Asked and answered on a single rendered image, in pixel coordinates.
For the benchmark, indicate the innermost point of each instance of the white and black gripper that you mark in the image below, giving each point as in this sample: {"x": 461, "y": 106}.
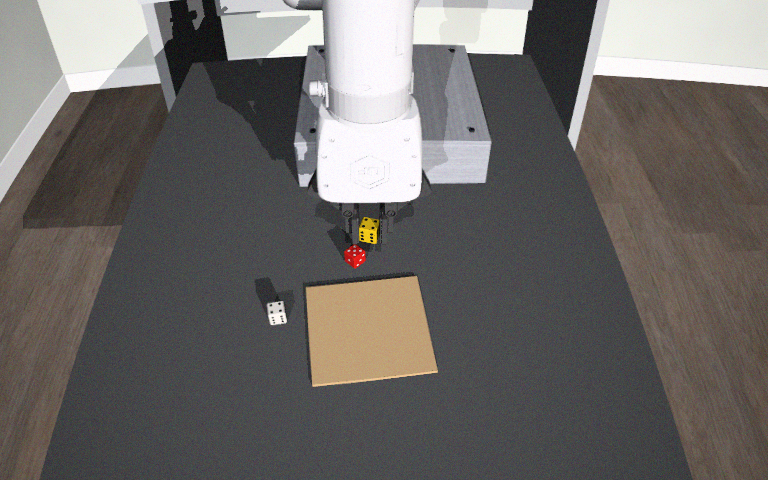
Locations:
{"x": 389, "y": 170}

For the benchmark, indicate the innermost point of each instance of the yellow die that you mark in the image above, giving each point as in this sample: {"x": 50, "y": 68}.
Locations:
{"x": 369, "y": 230}

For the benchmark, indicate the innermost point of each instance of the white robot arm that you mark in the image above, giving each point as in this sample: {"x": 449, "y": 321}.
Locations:
{"x": 364, "y": 81}

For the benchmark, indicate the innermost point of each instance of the white die with black pips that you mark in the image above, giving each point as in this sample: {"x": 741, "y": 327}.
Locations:
{"x": 276, "y": 312}

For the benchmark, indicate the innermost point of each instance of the red die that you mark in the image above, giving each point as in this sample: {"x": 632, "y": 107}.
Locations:
{"x": 354, "y": 256}

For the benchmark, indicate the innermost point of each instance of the tan square mat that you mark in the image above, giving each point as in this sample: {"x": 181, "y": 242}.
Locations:
{"x": 369, "y": 330}

